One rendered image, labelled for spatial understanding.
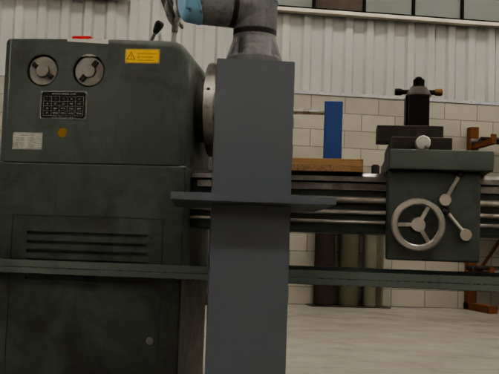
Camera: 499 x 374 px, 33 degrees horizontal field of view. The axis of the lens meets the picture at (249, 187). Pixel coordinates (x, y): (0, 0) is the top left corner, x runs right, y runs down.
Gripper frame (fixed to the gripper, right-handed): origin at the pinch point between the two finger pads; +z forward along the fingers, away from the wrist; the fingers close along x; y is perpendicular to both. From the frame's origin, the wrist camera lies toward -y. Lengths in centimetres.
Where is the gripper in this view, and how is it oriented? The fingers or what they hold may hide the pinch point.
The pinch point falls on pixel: (174, 21)
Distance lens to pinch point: 278.1
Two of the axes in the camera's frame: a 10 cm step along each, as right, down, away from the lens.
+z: -0.3, 10.0, -0.8
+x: 9.9, 0.3, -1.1
